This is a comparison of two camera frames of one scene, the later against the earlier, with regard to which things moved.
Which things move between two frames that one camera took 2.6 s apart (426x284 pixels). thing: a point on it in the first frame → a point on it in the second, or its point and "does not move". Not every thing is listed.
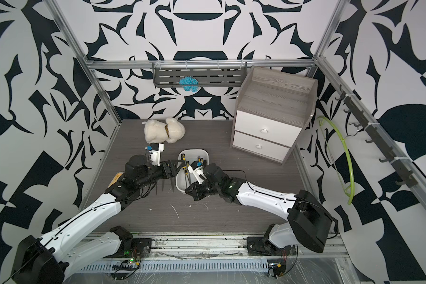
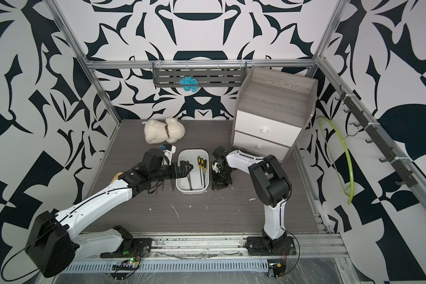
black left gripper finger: x=176 y=163 → x=185 y=166
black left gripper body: x=158 y=174 does not move
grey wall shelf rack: x=207 y=74 does not move
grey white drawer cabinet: x=270 y=111 does not move
